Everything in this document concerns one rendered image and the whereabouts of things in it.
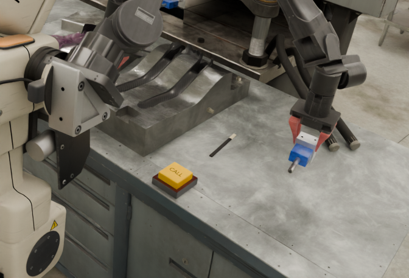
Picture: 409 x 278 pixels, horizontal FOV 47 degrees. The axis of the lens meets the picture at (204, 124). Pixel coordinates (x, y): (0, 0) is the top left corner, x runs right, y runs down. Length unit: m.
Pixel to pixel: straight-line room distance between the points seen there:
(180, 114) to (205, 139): 0.11
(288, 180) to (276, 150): 0.13
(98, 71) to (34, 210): 0.37
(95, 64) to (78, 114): 0.08
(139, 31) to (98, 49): 0.07
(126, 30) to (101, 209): 0.83
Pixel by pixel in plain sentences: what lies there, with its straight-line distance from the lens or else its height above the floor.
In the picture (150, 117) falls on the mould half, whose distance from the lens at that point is 1.23.
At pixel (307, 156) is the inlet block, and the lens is 1.09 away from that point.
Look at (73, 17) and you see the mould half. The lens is 1.76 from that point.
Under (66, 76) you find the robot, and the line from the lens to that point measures 0.72.
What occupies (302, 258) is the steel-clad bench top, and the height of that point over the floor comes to 0.80.
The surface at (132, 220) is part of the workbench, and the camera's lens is 1.39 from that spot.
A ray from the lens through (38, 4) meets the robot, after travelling 0.82.
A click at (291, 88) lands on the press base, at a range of 2.13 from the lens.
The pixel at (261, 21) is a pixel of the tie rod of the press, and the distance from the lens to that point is 1.77.
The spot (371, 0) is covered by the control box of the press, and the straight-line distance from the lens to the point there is 1.72.
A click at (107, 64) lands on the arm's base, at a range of 0.75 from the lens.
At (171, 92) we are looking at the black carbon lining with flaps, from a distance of 1.37.
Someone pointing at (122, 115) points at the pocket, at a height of 0.86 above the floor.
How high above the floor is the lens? 1.55
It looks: 33 degrees down
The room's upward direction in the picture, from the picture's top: 9 degrees clockwise
